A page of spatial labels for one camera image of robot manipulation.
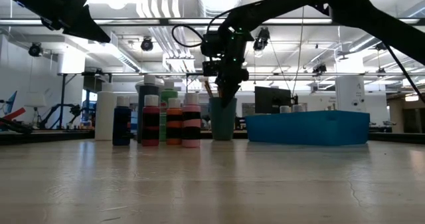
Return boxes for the red board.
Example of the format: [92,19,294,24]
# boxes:
[5,107,30,122]

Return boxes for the tall green paint bottle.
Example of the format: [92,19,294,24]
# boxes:
[159,80,179,143]

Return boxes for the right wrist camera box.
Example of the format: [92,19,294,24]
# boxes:
[202,60,222,77]

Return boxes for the black frame beam light strips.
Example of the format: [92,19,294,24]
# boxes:
[0,17,425,27]

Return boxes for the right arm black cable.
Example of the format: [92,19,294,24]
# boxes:
[384,43,425,104]

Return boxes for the pink paint bottle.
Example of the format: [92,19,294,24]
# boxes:
[181,92,202,149]

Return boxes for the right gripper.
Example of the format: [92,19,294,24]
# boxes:
[215,37,250,108]

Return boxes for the red paint bottle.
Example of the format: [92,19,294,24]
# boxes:
[141,94,161,148]

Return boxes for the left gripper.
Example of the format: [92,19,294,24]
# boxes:
[19,0,111,43]

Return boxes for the orange paint bottle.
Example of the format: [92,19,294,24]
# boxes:
[165,97,183,146]

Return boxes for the black lab workbench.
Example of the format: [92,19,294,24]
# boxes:
[0,128,96,146]

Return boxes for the white cylindrical column unit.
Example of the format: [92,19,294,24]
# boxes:
[335,76,365,112]

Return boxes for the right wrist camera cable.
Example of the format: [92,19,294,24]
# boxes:
[171,9,233,49]

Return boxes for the blue plastic bin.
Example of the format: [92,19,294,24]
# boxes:
[244,110,371,147]

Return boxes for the black computer monitor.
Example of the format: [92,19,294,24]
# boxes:
[254,86,292,114]

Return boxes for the blue board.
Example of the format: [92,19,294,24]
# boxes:
[3,90,18,115]

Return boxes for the tall black bottle white cap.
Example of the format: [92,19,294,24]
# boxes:
[137,74,161,144]

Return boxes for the green plastic cup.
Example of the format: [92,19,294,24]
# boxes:
[209,96,238,142]

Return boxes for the hanging black cable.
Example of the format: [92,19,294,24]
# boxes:
[292,7,305,97]

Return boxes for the blue paint bottle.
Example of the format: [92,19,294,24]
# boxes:
[112,96,132,147]

